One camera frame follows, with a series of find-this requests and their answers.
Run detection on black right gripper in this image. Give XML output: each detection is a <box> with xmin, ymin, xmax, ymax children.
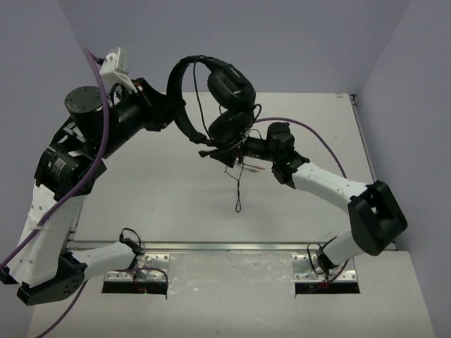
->
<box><xmin>211</xmin><ymin>126</ymin><xmax>280</xmax><ymax>168</ymax></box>

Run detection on black headphones with cable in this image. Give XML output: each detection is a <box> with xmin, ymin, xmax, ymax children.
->
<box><xmin>166</xmin><ymin>55</ymin><xmax>261</xmax><ymax>168</ymax></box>

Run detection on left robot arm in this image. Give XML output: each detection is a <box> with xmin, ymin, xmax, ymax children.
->
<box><xmin>1</xmin><ymin>78</ymin><xmax>185</xmax><ymax>306</ymax></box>

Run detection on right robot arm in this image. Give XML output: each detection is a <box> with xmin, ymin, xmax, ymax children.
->
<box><xmin>231</xmin><ymin>123</ymin><xmax>408</xmax><ymax>275</ymax></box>

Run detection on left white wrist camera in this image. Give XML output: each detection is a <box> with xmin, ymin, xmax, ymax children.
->
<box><xmin>99</xmin><ymin>47</ymin><xmax>135</xmax><ymax>91</ymax></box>

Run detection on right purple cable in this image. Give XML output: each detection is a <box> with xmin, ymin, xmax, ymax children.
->
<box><xmin>255</xmin><ymin>118</ymin><xmax>350</xmax><ymax>282</ymax></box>

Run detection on right base black wire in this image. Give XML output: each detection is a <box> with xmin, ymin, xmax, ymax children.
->
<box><xmin>305</xmin><ymin>241</ymin><xmax>323</xmax><ymax>272</ymax></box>

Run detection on base black wire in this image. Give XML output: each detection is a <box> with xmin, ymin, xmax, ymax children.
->
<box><xmin>305</xmin><ymin>241</ymin><xmax>323</xmax><ymax>272</ymax></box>
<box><xmin>118</xmin><ymin>227</ymin><xmax>145</xmax><ymax>261</ymax></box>

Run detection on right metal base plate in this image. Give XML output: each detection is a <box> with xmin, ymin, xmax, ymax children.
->
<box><xmin>292</xmin><ymin>251</ymin><xmax>357</xmax><ymax>284</ymax></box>

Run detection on metal base plate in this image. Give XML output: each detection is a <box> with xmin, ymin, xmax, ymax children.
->
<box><xmin>104</xmin><ymin>251</ymin><xmax>171</xmax><ymax>283</ymax></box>
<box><xmin>292</xmin><ymin>251</ymin><xmax>357</xmax><ymax>284</ymax></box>

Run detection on aluminium table front rail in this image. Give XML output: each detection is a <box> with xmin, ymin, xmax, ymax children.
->
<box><xmin>67</xmin><ymin>240</ymin><xmax>308</xmax><ymax>251</ymax></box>

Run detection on left base black wire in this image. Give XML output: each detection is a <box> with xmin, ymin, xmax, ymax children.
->
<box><xmin>118</xmin><ymin>227</ymin><xmax>145</xmax><ymax>261</ymax></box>

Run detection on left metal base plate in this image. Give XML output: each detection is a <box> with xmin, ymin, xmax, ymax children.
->
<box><xmin>104</xmin><ymin>251</ymin><xmax>171</xmax><ymax>283</ymax></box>

